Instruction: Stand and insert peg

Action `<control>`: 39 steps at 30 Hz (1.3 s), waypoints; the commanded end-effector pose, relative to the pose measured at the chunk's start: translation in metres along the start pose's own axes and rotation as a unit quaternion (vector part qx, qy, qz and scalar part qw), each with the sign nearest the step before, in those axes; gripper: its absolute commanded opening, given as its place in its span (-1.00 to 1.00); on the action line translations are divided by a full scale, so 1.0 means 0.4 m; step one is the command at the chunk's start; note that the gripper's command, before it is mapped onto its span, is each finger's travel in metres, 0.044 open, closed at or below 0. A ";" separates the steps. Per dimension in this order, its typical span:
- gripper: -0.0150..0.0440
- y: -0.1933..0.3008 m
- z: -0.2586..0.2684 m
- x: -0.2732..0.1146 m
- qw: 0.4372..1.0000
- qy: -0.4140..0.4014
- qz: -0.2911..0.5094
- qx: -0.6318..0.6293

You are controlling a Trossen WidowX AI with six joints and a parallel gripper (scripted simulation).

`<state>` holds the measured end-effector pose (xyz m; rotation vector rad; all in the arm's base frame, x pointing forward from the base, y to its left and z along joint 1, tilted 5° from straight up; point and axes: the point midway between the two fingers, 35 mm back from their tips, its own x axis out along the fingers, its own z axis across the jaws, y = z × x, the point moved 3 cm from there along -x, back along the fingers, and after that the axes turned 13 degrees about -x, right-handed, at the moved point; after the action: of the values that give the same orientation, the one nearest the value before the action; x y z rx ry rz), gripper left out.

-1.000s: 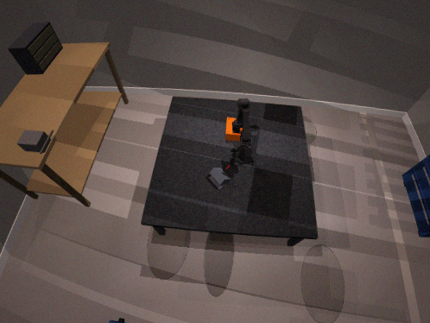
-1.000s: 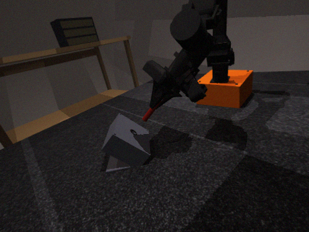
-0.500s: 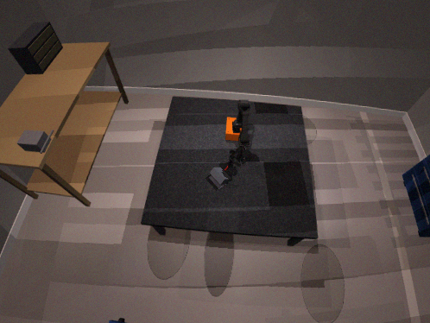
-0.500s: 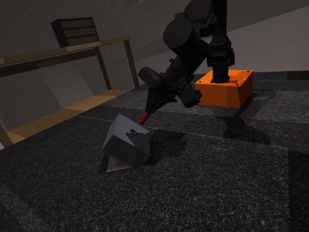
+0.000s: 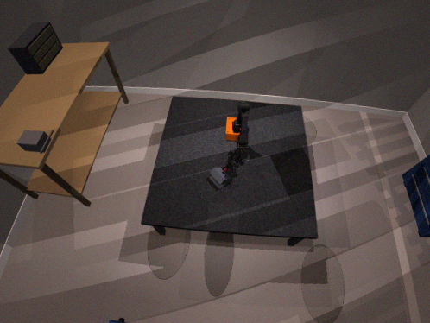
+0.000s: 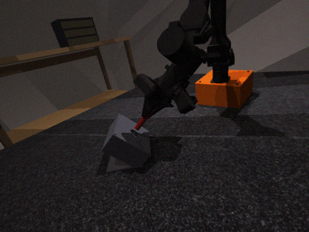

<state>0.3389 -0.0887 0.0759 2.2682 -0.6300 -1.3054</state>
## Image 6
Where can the red peg with white band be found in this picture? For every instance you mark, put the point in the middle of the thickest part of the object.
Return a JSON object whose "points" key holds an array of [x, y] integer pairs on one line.
{"points": [[142, 121]]}

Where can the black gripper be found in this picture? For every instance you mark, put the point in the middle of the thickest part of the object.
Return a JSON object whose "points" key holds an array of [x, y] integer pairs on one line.
{"points": [[155, 91]]}

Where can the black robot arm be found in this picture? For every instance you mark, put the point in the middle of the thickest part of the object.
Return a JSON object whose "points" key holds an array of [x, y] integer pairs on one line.
{"points": [[177, 44]]}

